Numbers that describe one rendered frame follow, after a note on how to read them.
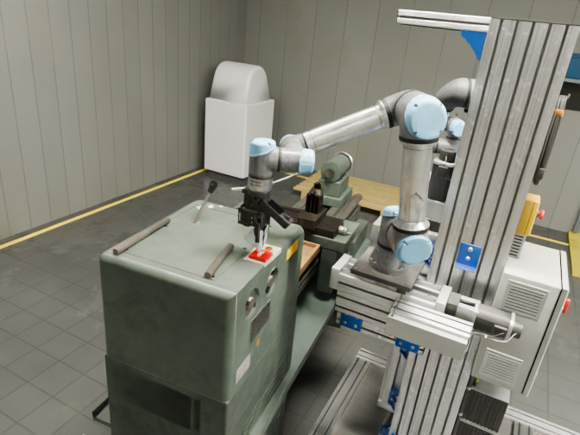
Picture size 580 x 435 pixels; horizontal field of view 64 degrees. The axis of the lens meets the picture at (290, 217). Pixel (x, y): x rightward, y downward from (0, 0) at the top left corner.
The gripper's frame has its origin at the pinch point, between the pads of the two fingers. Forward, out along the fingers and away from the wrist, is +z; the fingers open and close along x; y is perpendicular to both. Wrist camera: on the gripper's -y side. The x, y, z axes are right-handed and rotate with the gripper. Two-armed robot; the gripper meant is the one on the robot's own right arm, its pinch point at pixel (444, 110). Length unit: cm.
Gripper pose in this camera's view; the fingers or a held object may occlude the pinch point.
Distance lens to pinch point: 267.2
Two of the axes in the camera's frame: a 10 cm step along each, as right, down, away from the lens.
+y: 0.4, 9.2, 3.9
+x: 9.9, 0.0, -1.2
